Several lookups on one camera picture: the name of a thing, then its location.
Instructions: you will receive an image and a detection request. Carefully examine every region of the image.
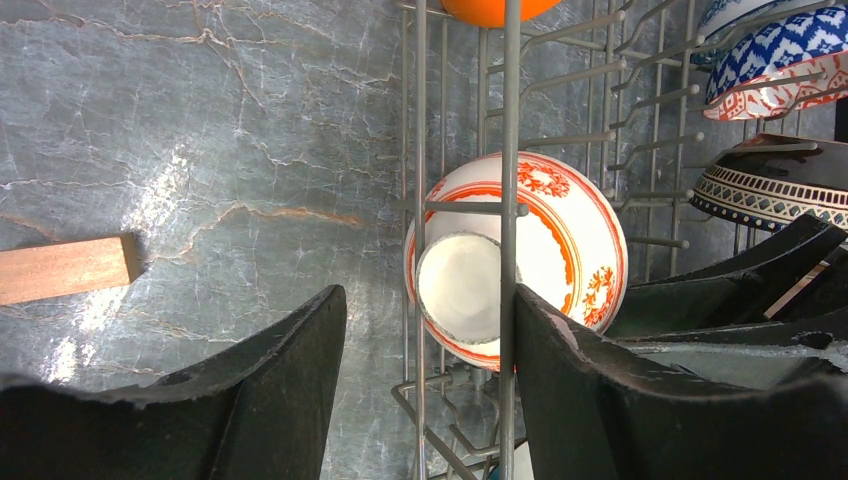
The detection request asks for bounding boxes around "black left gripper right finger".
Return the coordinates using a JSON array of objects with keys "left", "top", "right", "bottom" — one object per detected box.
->
[{"left": 514, "top": 286, "right": 847, "bottom": 479}]

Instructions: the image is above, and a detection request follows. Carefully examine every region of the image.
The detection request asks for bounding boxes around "dark brown banded bowl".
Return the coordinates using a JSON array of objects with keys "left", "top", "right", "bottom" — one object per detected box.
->
[{"left": 690, "top": 133, "right": 847, "bottom": 232}]

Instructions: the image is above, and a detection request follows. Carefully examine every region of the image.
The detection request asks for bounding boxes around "wooden block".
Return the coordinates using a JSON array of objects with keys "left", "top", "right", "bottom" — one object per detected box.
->
[{"left": 1, "top": 233, "right": 141, "bottom": 305}]

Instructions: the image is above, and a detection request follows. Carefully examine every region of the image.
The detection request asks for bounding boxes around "grey wire dish rack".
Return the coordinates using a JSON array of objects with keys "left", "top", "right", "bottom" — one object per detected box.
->
[{"left": 401, "top": 1, "right": 847, "bottom": 479}]

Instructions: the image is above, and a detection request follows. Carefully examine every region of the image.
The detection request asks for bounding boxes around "white bowl orange pattern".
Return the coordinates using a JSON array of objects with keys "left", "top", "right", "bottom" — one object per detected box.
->
[{"left": 404, "top": 151, "right": 628, "bottom": 371}]

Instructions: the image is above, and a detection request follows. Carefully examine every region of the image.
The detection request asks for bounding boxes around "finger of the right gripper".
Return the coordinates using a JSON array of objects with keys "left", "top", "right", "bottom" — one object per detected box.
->
[
  {"left": 604, "top": 214, "right": 847, "bottom": 338},
  {"left": 617, "top": 311, "right": 847, "bottom": 390}
]

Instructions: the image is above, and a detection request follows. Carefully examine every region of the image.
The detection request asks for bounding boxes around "white blue rimmed bowl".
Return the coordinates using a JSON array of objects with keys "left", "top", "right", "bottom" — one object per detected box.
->
[{"left": 690, "top": 0, "right": 780, "bottom": 66}]

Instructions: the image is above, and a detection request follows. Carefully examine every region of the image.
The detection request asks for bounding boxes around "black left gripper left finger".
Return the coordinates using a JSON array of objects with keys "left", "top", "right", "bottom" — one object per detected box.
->
[{"left": 1, "top": 285, "right": 347, "bottom": 479}]

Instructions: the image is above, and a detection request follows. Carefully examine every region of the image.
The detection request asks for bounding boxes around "blue white patterned bowl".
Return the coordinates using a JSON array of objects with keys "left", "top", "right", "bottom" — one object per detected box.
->
[{"left": 703, "top": 4, "right": 847, "bottom": 121}]

